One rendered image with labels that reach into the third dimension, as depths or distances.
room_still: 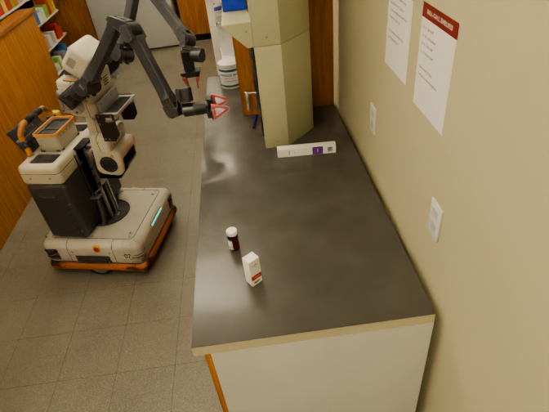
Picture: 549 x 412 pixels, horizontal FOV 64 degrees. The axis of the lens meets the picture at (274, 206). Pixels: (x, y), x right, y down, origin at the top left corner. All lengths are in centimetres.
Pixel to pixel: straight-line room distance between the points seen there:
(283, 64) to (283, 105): 18
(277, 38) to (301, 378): 127
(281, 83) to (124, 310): 162
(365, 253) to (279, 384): 50
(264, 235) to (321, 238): 21
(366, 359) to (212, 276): 55
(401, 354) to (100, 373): 163
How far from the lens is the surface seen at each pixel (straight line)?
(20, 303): 318
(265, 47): 189
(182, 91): 201
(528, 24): 89
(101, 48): 221
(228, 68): 270
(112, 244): 284
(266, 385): 150
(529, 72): 88
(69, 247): 299
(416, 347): 147
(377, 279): 142
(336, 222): 161
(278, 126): 203
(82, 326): 284
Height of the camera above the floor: 199
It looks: 38 degrees down
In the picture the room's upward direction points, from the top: 7 degrees counter-clockwise
